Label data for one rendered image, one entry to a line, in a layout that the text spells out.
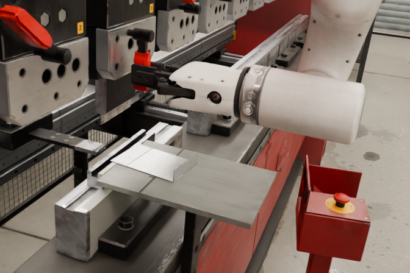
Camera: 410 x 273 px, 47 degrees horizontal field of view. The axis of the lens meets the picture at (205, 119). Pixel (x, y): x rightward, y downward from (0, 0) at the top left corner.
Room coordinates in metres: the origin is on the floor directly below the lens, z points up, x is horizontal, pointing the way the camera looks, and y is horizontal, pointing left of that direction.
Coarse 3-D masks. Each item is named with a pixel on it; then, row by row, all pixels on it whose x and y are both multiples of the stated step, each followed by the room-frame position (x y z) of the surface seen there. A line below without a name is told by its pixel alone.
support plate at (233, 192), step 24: (144, 144) 0.82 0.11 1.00; (120, 168) 0.72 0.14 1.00; (192, 168) 0.74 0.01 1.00; (216, 168) 0.75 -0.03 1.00; (240, 168) 0.76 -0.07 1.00; (120, 192) 0.65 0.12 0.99; (144, 192) 0.65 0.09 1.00; (168, 192) 0.65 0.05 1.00; (192, 192) 0.66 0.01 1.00; (216, 192) 0.67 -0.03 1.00; (240, 192) 0.67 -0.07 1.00; (264, 192) 0.68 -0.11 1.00; (216, 216) 0.60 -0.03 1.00; (240, 216) 0.60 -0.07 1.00
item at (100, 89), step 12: (96, 84) 0.71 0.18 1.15; (108, 84) 0.71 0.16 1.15; (120, 84) 0.75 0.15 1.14; (132, 84) 0.79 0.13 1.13; (96, 96) 0.71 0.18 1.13; (108, 96) 0.71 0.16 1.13; (120, 96) 0.75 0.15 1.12; (132, 96) 0.79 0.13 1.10; (96, 108) 0.71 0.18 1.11; (108, 108) 0.72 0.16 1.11; (120, 108) 0.77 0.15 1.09; (108, 120) 0.73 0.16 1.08
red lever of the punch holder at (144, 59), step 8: (128, 32) 0.70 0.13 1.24; (136, 32) 0.69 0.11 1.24; (144, 32) 0.69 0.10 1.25; (152, 32) 0.69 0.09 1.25; (144, 40) 0.69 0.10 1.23; (152, 40) 0.69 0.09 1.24; (144, 48) 0.69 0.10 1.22; (136, 56) 0.69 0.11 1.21; (144, 56) 0.69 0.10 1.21; (144, 64) 0.68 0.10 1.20; (136, 88) 0.69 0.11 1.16; (144, 88) 0.69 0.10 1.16
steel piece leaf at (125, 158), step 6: (138, 144) 0.81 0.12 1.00; (132, 150) 0.78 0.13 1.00; (138, 150) 0.79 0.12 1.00; (144, 150) 0.79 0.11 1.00; (120, 156) 0.76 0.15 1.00; (126, 156) 0.76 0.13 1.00; (132, 156) 0.76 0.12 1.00; (138, 156) 0.76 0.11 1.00; (114, 162) 0.73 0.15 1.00; (120, 162) 0.73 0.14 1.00; (126, 162) 0.74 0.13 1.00
